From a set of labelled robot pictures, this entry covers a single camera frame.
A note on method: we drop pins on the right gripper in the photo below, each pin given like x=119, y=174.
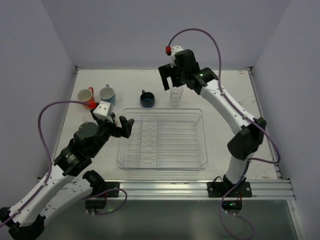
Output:
x=173, y=74

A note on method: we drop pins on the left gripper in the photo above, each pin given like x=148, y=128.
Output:
x=113, y=128

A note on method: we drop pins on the small clear glass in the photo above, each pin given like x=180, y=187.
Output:
x=174, y=101
x=176, y=90
x=176, y=96

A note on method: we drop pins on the dark blue ribbed mug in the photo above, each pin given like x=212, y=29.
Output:
x=147, y=99

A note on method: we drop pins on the light blue floral mug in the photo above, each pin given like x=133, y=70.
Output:
x=107, y=94

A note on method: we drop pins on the large clear glass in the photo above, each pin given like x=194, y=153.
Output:
x=88, y=118

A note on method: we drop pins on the orange ceramic mug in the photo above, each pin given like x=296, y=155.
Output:
x=87, y=96

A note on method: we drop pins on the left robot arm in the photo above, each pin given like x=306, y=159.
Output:
x=26, y=219

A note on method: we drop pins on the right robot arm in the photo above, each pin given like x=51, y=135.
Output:
x=247, y=130

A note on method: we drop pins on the clear plastic dish rack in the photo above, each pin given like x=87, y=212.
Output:
x=164, y=139

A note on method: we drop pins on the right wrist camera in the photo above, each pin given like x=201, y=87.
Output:
x=171, y=51

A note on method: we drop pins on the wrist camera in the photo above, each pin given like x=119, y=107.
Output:
x=171, y=51
x=104, y=111

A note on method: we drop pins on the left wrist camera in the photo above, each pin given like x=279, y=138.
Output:
x=104, y=111

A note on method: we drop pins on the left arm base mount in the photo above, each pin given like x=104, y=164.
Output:
x=99, y=185

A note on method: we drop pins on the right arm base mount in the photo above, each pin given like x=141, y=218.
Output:
x=220, y=186

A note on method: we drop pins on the aluminium mounting rail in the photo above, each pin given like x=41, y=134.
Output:
x=177, y=190

